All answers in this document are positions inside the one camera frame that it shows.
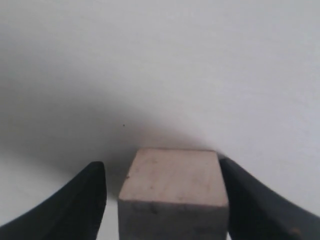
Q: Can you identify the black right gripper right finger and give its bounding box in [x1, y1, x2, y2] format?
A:
[219, 158, 320, 240]

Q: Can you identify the small pale wooden cube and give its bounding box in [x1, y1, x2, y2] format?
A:
[117, 148, 229, 240]

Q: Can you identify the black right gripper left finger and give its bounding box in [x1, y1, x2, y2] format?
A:
[0, 161, 107, 240]

